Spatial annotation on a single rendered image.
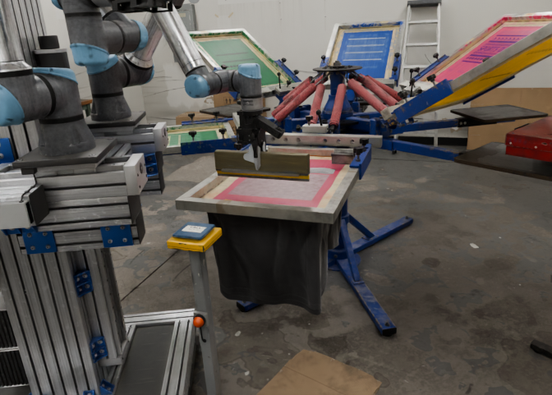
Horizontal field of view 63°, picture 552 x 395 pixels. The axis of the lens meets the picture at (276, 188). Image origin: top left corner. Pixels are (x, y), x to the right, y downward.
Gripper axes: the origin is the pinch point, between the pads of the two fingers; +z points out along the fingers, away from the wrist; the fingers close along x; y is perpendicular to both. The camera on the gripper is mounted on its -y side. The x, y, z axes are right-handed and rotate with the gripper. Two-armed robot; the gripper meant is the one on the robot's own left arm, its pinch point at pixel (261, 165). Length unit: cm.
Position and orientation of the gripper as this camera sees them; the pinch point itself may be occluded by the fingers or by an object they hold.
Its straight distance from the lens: 161.9
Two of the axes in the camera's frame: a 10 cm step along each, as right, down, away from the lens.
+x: -3.3, 3.4, -8.8
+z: 0.5, 9.4, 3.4
